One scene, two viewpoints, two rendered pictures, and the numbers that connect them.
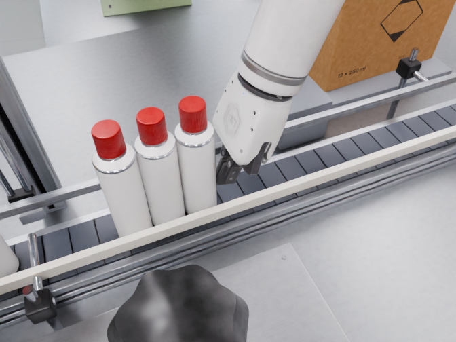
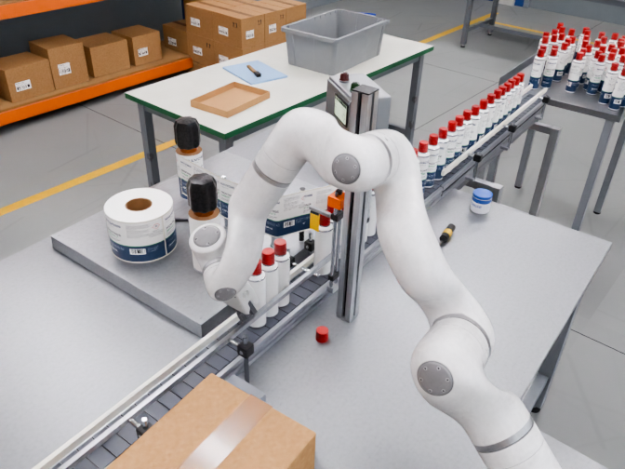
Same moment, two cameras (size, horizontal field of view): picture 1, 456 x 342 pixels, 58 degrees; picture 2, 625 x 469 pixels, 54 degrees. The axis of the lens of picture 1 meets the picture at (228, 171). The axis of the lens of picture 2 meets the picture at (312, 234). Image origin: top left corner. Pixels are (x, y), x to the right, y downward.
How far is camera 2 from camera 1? 1.67 m
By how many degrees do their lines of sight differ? 93
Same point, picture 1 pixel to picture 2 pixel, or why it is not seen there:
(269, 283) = (203, 306)
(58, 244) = (309, 285)
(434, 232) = (115, 384)
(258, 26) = not seen: hidden behind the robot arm
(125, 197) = not seen: hidden behind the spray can
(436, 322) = (117, 341)
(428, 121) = (121, 442)
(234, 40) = not seen: outside the picture
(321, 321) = (175, 302)
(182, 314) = (200, 178)
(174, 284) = (205, 180)
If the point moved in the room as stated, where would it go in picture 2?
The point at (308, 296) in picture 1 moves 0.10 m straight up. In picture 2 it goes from (183, 308) to (179, 279)
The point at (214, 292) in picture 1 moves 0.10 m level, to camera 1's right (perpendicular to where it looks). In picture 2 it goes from (196, 181) to (160, 190)
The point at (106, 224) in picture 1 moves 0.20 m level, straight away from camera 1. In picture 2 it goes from (297, 299) to (359, 326)
